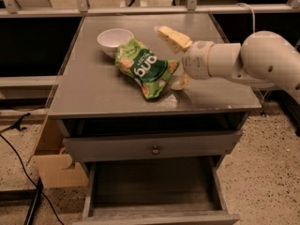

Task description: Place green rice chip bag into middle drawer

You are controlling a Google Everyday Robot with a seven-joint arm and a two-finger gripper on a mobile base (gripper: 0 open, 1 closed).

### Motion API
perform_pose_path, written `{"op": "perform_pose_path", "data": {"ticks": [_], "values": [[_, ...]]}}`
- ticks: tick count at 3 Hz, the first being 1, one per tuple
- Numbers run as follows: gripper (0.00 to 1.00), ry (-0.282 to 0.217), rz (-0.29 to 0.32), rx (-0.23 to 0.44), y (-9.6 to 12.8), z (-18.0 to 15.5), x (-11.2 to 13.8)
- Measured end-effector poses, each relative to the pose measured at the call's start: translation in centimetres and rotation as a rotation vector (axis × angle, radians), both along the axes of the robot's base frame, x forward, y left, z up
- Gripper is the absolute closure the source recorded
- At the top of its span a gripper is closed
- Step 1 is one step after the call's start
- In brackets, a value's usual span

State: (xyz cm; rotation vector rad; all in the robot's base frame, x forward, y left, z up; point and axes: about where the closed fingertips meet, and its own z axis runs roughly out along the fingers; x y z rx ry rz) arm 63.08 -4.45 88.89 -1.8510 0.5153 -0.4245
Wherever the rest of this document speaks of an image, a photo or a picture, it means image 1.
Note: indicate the grey open middle drawer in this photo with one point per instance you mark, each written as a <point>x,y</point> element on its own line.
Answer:
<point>167,191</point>

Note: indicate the grey top drawer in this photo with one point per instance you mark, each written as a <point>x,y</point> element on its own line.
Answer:
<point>171,145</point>

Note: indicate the metal rail frame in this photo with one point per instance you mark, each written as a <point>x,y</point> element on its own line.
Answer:
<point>234,19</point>

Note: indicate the green rice chip bag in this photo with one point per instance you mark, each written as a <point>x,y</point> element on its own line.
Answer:
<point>135,60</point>

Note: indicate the cardboard box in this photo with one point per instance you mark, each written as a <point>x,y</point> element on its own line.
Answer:
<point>55,166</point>

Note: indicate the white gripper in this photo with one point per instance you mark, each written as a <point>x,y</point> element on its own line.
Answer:
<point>196,60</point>

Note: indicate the round metal drawer knob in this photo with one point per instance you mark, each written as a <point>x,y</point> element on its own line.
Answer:
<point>155,150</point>

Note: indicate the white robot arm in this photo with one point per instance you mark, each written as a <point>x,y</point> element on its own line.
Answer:
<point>263,60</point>

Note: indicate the black bar on floor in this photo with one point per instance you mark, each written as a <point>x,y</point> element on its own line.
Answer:
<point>34,204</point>

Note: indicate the grey wooden drawer cabinet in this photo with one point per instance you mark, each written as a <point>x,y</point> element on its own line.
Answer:
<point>95,99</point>

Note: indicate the white ceramic bowl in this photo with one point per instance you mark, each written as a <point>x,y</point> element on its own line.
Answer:
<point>111,39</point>

